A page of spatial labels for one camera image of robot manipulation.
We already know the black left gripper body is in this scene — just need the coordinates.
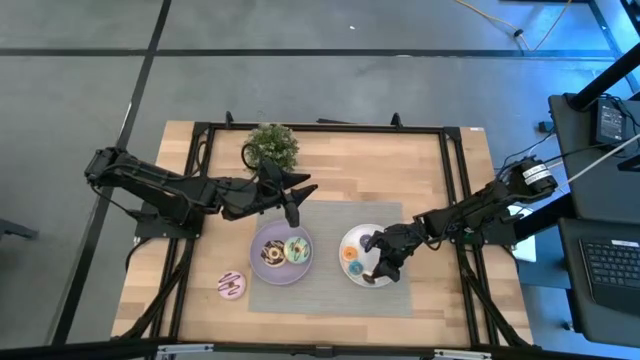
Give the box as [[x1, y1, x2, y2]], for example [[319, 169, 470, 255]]
[[221, 159, 294, 222]]

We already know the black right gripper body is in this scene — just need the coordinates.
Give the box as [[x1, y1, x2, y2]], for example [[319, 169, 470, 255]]
[[371, 221, 428, 263]]

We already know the large green frosted donut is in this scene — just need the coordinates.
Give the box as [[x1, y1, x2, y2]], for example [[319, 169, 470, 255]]
[[283, 236, 312, 265]]

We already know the artificial green potted plant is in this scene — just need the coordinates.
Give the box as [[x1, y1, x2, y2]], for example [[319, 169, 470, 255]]
[[243, 122, 301, 174]]

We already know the white plate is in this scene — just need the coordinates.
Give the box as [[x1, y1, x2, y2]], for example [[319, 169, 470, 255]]
[[338, 223, 399, 289]]

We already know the large chocolate frosted donut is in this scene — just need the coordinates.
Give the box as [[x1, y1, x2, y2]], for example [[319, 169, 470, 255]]
[[260, 239, 288, 269]]

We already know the grey woven placemat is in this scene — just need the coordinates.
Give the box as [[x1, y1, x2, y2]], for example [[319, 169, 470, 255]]
[[248, 199, 414, 318]]

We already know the lavender purple plate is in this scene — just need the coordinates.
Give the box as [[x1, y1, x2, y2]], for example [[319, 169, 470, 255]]
[[248, 219, 315, 287]]

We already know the large pink frosted donut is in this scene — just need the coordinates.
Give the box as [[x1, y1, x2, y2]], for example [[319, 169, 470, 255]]
[[216, 270, 247, 301]]

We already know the black desk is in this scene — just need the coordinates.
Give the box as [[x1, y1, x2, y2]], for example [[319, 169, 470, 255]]
[[547, 91, 640, 224]]

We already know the black laptop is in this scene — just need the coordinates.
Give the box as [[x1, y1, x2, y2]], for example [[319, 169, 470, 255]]
[[557, 217, 640, 349]]

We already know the black rig crossbar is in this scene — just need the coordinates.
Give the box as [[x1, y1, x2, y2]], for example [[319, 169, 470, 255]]
[[0, 337, 640, 360]]

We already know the black power adapter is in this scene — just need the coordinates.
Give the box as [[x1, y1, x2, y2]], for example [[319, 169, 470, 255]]
[[594, 98, 627, 147]]

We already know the black stand foot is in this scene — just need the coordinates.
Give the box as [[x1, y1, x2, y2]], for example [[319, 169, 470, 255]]
[[0, 217, 40, 242]]

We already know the black pole stand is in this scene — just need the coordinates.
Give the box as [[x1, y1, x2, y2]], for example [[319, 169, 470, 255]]
[[568, 42, 640, 113]]

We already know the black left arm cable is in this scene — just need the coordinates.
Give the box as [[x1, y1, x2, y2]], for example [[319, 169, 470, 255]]
[[241, 142, 266, 176]]

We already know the black metal table frame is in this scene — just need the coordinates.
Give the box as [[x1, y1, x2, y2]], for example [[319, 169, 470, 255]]
[[112, 110, 534, 351]]

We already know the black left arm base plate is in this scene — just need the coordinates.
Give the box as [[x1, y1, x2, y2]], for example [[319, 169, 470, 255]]
[[133, 199, 204, 240]]

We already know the white cable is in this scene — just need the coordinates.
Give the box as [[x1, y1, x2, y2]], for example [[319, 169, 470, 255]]
[[554, 132, 640, 194]]

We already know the yellow extension cable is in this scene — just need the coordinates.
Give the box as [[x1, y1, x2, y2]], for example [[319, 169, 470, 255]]
[[452, 0, 574, 54]]

